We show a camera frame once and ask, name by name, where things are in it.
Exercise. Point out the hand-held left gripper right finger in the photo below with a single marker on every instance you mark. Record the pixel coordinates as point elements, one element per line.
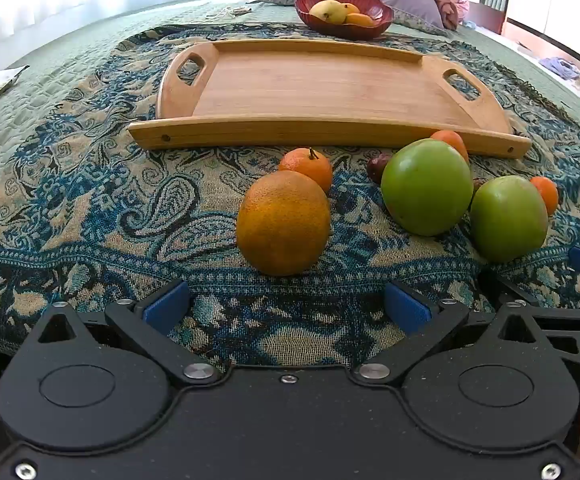
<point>405,310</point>

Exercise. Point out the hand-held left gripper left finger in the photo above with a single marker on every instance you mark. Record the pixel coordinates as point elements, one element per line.
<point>167,306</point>

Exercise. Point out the green apple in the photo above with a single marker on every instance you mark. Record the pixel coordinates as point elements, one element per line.
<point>427,187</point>
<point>509,220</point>

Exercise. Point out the dark red date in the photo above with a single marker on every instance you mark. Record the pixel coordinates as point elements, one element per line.
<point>376,167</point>
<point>477,185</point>

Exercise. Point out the large orange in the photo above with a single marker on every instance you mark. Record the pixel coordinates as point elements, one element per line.
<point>284,222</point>

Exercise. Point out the small mandarin with stem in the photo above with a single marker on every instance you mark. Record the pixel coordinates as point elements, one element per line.
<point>310,165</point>

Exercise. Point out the wooden tray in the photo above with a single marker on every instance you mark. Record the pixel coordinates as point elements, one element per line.
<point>320,85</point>

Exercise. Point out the blue paisley blanket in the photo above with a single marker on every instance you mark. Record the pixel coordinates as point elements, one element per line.
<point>94,200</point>

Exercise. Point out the blue cloth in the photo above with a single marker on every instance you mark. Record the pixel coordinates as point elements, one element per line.
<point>562,67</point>

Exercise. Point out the brown wooden furniture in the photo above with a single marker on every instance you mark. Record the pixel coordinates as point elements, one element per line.
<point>487,17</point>

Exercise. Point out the green quilted bedspread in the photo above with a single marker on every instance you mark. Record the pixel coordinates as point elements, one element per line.
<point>69,45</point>

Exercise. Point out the red ribbed bowl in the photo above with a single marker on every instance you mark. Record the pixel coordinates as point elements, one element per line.
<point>360,31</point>

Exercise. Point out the small orange fruit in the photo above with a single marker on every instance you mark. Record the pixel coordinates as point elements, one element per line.
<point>359,20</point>
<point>352,8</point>

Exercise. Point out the yellow green mango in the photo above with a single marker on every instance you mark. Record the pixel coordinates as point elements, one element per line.
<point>327,11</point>

